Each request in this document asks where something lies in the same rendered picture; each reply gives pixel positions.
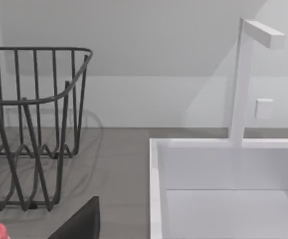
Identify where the tall white tap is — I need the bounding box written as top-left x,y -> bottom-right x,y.
227,17 -> 286,148

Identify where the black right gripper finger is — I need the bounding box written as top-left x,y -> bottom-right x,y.
48,196 -> 100,239

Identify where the white sink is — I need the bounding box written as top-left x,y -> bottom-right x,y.
149,138 -> 288,239

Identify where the dark grey wire basket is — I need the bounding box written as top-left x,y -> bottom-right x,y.
0,46 -> 94,212

